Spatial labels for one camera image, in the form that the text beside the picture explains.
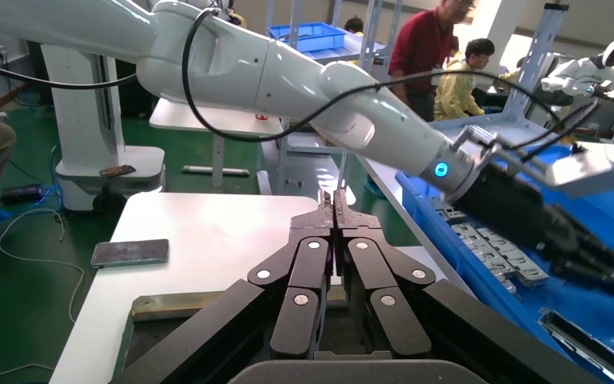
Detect grey slotted metal shelf rack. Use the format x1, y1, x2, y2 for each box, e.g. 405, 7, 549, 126
338, 4, 614, 298

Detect dark smartphone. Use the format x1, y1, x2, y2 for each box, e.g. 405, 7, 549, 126
90, 238, 171, 270

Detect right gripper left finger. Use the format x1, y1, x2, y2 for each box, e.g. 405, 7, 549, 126
110, 190, 335, 384

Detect person yellow coat white trousers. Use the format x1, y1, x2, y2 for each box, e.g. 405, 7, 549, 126
433, 38, 497, 123

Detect white floor cable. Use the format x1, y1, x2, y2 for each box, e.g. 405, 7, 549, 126
0, 208, 86, 382

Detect white table on pedestal leg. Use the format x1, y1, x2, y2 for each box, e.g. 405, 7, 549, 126
149, 97, 285, 193

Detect silver camera mount bracket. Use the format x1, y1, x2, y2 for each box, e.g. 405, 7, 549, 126
451, 125, 557, 184

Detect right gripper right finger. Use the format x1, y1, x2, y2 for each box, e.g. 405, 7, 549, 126
333, 190, 606, 384

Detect white robot column with base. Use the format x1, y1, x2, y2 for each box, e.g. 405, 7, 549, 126
41, 43, 166, 214

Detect white humanoid robot black visor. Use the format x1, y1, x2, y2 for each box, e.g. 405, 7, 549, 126
540, 38, 614, 114

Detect person in red shirt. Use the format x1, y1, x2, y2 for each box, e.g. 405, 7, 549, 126
389, 0, 479, 124

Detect grey shelf rack with bins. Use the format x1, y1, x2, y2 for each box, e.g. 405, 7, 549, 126
263, 0, 405, 193

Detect small brown flat device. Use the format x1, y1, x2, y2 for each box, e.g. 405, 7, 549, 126
98, 164, 138, 178

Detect large blue plastic bin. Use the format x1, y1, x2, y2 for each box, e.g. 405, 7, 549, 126
394, 142, 614, 384

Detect person with dark hair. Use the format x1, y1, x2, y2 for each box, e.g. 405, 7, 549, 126
344, 15, 366, 37

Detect small blue plastic bin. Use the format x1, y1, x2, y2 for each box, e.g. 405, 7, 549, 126
269, 22, 347, 54

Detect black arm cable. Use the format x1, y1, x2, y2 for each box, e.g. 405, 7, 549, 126
0, 54, 140, 91
181, 6, 600, 161

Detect long grey metal channel part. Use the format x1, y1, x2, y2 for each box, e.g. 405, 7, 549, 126
539, 309, 614, 384

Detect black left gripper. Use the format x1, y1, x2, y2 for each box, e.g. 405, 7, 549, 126
451, 162, 614, 298

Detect flat silver stamped plate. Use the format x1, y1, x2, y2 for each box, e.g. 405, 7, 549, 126
492, 270, 519, 296
427, 197, 468, 224
451, 222, 515, 277
476, 226, 551, 288

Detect black power adapter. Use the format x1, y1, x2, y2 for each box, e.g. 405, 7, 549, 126
1, 183, 44, 206

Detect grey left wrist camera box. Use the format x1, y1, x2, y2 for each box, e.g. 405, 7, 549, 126
542, 146, 614, 200

